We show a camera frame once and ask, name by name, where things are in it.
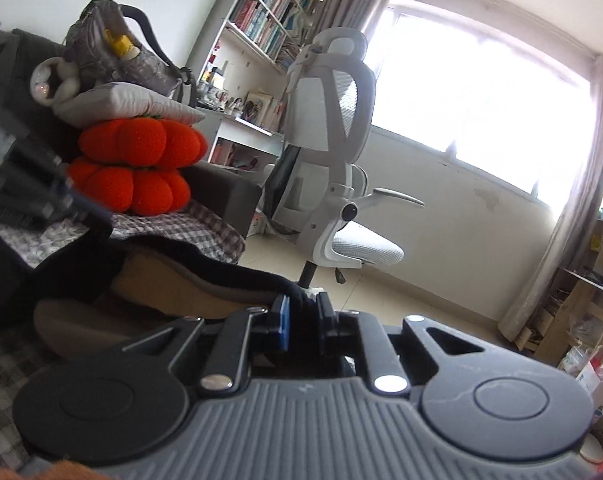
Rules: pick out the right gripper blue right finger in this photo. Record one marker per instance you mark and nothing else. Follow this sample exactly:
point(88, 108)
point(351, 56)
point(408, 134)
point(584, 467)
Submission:
point(327, 318)

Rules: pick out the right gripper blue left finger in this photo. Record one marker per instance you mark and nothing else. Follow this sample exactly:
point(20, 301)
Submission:
point(280, 322)

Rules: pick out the beige black raglan shirt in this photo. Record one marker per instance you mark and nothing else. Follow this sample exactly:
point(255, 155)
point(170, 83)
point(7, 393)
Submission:
point(157, 284)

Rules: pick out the white plush toy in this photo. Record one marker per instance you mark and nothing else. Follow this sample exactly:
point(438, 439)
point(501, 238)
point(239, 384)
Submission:
point(54, 82)

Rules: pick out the lower red pumpkin cushion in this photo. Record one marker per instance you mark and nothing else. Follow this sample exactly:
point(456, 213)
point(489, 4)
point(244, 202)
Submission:
point(124, 190)

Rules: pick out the red pumpkin cushion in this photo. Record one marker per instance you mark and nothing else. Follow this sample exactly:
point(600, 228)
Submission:
point(124, 190)
point(143, 142)

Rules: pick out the grey flat pillow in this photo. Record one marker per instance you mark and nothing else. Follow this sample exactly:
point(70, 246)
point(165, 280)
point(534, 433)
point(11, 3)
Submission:
point(119, 100)

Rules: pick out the white office chair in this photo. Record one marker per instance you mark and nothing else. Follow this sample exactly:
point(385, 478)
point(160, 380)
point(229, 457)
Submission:
point(315, 191)

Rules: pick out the dark bed headboard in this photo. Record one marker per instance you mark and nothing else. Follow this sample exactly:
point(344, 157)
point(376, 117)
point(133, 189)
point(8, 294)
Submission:
point(20, 53)

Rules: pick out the upper red pumpkin cushion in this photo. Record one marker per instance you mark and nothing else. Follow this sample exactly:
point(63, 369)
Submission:
point(143, 142)

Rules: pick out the grey camouflage backpack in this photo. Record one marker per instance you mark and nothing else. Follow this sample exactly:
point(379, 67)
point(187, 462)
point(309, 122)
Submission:
point(112, 42)

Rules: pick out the white desk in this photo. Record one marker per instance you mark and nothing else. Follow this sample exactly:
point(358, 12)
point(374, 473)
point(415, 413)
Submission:
point(237, 144)

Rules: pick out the grey checkered bed quilt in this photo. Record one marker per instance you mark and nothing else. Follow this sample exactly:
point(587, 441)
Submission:
point(70, 260)

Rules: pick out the wooden shelf unit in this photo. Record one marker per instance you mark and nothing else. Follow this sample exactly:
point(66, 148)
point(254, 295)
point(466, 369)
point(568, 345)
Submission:
point(571, 315)

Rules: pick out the white cardboard box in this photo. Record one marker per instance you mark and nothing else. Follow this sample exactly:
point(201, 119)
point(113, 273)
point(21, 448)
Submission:
point(591, 379)

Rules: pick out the white bookshelf with books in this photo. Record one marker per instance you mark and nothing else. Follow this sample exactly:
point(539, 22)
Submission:
point(251, 43)

